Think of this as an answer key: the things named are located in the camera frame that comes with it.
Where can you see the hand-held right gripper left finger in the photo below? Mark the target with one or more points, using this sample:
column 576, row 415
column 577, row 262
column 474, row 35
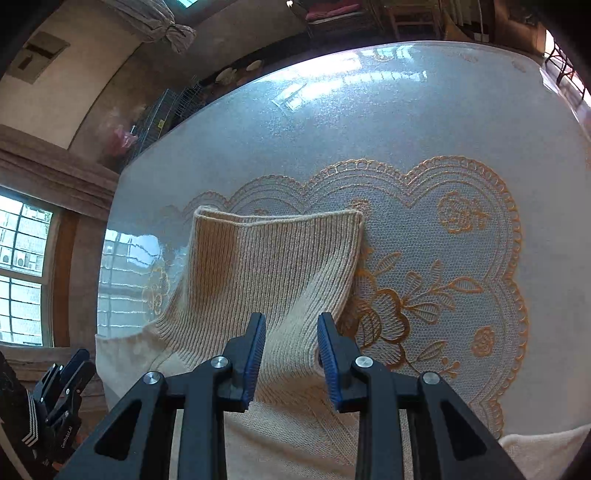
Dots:
column 256, row 355

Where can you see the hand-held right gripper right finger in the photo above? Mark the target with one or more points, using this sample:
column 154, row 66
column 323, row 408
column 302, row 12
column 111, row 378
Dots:
column 327, row 360

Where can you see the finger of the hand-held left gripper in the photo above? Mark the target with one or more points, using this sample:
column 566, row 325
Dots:
column 78, row 367
column 53, row 376

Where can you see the beige knit sweater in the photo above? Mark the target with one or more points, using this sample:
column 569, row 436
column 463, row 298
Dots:
column 277, row 267

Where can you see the barred window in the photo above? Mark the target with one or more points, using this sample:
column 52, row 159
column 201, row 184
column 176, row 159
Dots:
column 23, row 240

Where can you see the grey patterned curtain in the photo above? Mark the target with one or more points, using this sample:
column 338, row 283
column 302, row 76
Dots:
column 55, row 170

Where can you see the pink plastic bag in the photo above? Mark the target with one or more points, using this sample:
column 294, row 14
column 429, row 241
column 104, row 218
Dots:
column 121, row 136

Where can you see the white gold lace tablecloth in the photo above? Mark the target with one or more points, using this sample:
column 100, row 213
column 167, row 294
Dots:
column 415, row 138

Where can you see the white bowl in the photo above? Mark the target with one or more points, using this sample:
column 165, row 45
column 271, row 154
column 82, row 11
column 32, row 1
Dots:
column 228, row 74
column 253, row 65

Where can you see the rattan chair red cushion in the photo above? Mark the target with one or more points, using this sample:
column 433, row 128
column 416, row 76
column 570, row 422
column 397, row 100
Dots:
column 332, row 10

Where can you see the wooden chair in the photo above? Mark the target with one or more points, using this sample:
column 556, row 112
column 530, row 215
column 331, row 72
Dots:
column 415, row 21

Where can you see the tied grey curtain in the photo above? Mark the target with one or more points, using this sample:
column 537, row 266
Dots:
column 152, row 18

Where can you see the bright window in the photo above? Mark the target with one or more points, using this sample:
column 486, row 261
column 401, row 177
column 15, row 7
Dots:
column 189, row 2

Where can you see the white pleated curtain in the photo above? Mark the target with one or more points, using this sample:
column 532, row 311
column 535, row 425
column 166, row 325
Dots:
column 464, row 11

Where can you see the carved wooden cabinet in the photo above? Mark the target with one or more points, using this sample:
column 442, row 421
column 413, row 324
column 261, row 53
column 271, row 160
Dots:
column 519, row 23

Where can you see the wall access panel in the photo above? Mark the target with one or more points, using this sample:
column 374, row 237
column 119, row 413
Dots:
column 37, row 55

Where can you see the red metal frame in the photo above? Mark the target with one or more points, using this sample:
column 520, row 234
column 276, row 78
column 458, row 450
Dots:
column 565, row 69

